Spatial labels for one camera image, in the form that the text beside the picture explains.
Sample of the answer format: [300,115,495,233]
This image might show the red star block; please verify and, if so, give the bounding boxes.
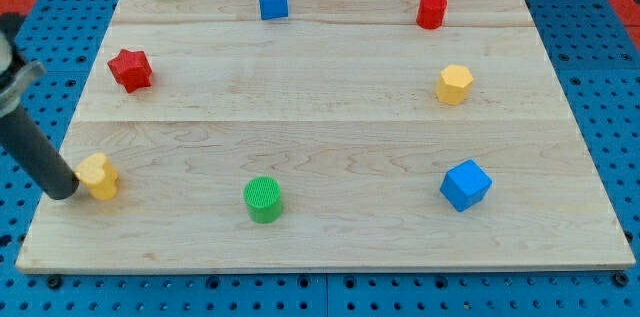
[107,49,152,93]

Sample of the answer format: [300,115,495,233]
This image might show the wooden board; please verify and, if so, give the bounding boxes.
[16,0,635,275]

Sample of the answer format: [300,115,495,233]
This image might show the green cylinder block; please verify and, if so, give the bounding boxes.
[243,176,283,224]

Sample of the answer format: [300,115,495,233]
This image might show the blue pentagon house block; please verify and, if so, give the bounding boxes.
[259,0,289,20]

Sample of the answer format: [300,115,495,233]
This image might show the yellow hexagon block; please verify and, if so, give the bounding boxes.
[435,65,474,106]

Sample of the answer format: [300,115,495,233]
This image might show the blue cube block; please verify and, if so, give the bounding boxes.
[440,159,493,212]

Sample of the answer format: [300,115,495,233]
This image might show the red cylinder block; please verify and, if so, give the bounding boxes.
[416,0,448,30]

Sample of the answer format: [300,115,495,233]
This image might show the yellow heart block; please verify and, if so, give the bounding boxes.
[75,153,119,200]

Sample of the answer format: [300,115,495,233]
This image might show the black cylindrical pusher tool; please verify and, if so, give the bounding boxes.
[1,13,79,200]

